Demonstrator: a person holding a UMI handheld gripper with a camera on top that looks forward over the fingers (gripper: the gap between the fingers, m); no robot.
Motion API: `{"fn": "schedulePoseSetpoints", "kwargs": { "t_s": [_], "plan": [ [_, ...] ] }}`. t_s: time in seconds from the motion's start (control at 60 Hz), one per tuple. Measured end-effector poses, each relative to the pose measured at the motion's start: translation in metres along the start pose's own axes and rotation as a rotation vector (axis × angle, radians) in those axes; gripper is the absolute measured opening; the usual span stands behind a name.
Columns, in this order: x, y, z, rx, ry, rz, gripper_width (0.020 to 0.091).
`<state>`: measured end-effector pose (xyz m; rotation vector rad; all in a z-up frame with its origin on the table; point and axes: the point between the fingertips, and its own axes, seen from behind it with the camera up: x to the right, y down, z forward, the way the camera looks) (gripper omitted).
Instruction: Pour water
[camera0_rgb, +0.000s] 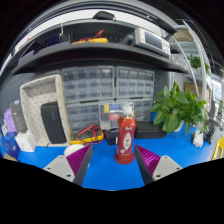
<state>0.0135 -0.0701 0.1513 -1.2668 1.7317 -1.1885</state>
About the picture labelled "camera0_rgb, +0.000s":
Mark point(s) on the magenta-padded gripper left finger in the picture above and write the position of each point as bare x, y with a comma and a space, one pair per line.
60, 166

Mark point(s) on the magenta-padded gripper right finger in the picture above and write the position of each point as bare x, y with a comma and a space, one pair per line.
165, 166

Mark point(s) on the red drink bottle white cap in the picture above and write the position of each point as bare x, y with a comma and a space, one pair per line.
126, 130

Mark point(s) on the flat black box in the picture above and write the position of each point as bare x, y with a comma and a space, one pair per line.
150, 130

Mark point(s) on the yellow multimeter with red leads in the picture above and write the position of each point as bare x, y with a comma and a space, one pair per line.
86, 135

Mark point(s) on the black zip case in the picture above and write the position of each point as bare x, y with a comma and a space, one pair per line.
53, 123

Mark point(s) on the grey parts drawer cabinet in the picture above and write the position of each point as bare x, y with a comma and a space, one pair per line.
82, 116
144, 108
135, 81
88, 83

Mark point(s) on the black box with white label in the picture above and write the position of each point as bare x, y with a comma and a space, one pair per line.
111, 136

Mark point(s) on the green potted plant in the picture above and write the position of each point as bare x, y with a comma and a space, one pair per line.
176, 106

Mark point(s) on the purple plastic bag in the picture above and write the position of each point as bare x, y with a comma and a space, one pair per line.
9, 120

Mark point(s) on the clear organizer box coloured parts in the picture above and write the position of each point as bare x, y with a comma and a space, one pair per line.
110, 115

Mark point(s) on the beige dotted fabric storage box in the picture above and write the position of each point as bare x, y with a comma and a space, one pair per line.
33, 93

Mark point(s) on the grey pegboard panel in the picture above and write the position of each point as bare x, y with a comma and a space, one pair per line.
13, 88

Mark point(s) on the white metal shelf rack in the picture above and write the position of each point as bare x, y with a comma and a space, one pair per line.
196, 61

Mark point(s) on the black workbench shelf unit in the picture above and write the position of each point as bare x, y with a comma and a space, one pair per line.
93, 55

